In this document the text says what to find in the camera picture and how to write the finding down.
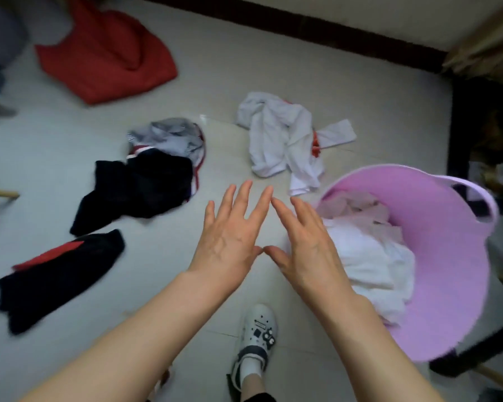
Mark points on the black metal table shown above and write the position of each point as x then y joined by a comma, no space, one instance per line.
459,121

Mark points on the black shorts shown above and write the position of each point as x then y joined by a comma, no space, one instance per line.
262,398

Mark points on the person's right leg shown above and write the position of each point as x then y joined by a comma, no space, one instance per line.
253,389

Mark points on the black garment red trim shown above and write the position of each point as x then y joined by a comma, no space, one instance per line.
58,280

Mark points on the person's left forearm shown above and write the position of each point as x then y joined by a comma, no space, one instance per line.
142,347

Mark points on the person's left hand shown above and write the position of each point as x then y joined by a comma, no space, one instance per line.
226,247

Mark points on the beige curtain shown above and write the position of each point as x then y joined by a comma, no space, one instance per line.
486,50

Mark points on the pink plastic laundry tub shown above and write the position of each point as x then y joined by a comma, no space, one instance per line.
444,255

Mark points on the white right clog shoe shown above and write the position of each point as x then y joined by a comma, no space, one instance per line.
257,330

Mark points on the person's right forearm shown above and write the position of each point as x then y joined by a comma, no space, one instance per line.
373,360

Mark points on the black and white striped garment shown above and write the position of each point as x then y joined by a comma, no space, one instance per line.
167,133

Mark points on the wooden chair leg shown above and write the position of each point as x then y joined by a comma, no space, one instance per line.
0,194

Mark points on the red quilted jacket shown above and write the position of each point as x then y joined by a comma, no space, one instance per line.
105,58

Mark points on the wooden stool leg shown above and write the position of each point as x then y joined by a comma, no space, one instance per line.
496,378

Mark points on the white right sock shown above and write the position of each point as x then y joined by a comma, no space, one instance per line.
251,370

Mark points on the person's right hand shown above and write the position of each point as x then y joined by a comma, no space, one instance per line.
314,263

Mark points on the dark brown baseboard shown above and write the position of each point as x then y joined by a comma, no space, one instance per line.
318,33

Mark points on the white shirt red trim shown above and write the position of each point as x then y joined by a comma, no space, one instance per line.
272,138

